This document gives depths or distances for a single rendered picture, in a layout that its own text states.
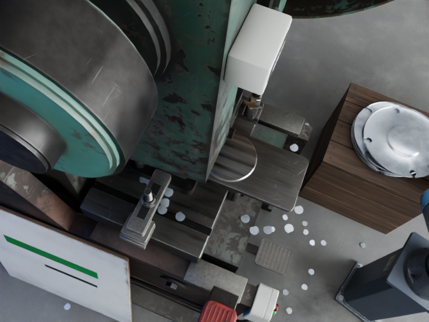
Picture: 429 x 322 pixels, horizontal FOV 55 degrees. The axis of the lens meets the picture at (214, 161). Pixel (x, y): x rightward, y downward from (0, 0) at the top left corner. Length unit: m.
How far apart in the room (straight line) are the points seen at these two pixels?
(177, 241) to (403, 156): 0.91
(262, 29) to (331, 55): 1.86
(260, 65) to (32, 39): 0.18
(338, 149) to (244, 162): 0.65
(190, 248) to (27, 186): 0.37
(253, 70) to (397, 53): 2.06
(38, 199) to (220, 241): 0.43
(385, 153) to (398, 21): 1.18
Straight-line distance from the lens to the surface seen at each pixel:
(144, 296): 1.60
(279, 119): 1.17
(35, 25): 0.28
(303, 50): 2.22
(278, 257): 1.52
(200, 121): 0.45
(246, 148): 0.94
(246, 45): 0.38
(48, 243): 1.22
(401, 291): 1.33
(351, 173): 1.50
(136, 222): 0.90
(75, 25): 0.29
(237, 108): 0.80
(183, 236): 0.94
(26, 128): 0.31
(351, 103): 1.65
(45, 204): 1.01
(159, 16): 0.35
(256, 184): 0.91
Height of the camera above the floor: 1.61
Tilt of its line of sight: 64 degrees down
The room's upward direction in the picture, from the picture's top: 10 degrees clockwise
